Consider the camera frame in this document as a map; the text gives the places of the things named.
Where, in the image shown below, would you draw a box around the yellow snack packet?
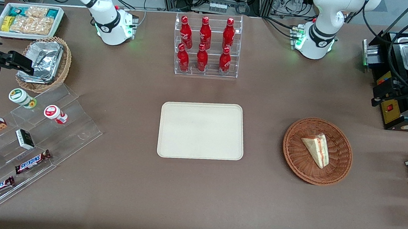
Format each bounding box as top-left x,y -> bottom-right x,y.
1,15 -> 14,32

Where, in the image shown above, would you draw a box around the green lid yogurt cup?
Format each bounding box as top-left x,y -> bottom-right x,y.
8,87 -> 38,110

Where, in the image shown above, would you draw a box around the large clear cracker bag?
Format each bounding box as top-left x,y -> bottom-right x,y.
9,13 -> 54,37

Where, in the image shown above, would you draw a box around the clear acrylic bottle rack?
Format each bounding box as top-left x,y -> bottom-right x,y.
170,9 -> 244,81

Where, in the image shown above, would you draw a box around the red cola bottle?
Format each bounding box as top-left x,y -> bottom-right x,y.
218,46 -> 233,75
178,15 -> 196,49
175,43 -> 192,73
221,17 -> 237,52
195,43 -> 210,73
198,16 -> 214,51

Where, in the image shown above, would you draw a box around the stacked aluminium foil trays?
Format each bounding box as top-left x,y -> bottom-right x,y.
17,38 -> 64,86

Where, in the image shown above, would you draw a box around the oval wicker basket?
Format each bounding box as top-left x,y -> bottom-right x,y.
14,33 -> 74,96

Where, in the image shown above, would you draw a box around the triangle sandwich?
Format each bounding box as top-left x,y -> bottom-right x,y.
298,131 -> 333,170

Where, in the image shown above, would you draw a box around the round brown wicker basket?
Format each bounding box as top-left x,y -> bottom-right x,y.
279,115 -> 357,189

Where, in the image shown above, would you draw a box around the white power strip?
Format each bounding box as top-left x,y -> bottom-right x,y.
207,1 -> 229,14

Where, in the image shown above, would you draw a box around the red lid yogurt cup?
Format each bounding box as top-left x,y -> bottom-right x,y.
43,104 -> 70,126

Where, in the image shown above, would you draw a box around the black machine with yellow label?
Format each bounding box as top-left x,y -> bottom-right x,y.
354,27 -> 408,132

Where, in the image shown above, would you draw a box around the beige plastic tray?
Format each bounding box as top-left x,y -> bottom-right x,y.
156,97 -> 249,166

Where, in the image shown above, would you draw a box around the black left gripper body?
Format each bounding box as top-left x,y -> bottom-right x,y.
388,75 -> 408,111

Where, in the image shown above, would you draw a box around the clear acrylic stepped shelf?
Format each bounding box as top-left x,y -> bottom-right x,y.
0,77 -> 108,222

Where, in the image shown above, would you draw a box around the small clear cracker bag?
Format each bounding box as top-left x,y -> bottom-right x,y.
25,5 -> 49,19

